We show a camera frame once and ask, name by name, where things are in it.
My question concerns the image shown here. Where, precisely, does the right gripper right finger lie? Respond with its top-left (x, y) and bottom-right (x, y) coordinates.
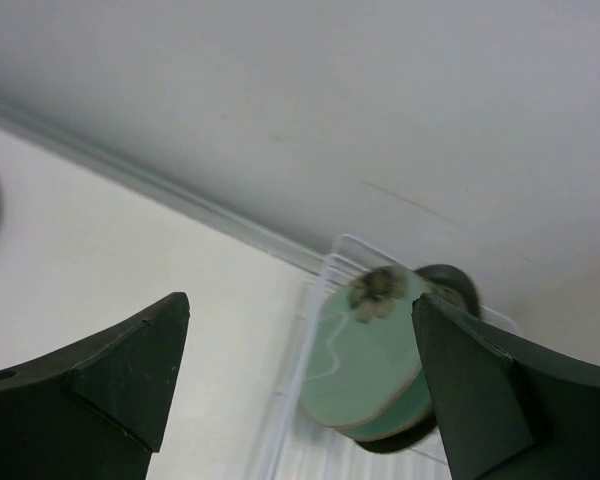
top-left (413, 294), bottom-right (600, 479)

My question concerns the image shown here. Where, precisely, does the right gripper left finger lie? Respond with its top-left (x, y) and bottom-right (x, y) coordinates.
top-left (0, 292), bottom-right (190, 479)

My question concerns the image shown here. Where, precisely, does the teal flower plate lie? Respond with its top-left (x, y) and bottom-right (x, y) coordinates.
top-left (299, 265), bottom-right (430, 428)
top-left (338, 370), bottom-right (433, 442)

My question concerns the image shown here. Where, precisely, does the white wire dish rack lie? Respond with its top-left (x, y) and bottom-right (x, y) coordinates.
top-left (246, 235), bottom-right (518, 479)

